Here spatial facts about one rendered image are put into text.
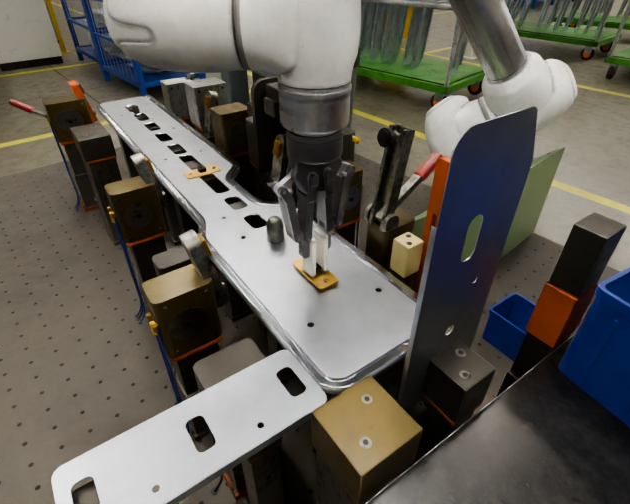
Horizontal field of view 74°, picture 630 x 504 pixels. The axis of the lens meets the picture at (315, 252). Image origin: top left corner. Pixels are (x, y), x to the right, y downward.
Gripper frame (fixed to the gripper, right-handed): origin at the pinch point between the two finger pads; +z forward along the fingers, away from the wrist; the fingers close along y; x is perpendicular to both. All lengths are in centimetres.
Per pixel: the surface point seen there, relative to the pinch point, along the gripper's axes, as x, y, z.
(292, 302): 3.5, 6.7, 4.6
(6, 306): -64, 50, 34
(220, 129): -60, -11, 1
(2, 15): -700, 6, 37
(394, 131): 0.2, -14.6, -16.5
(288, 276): -2.1, 3.9, 4.6
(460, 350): 27.9, 0.0, -3.4
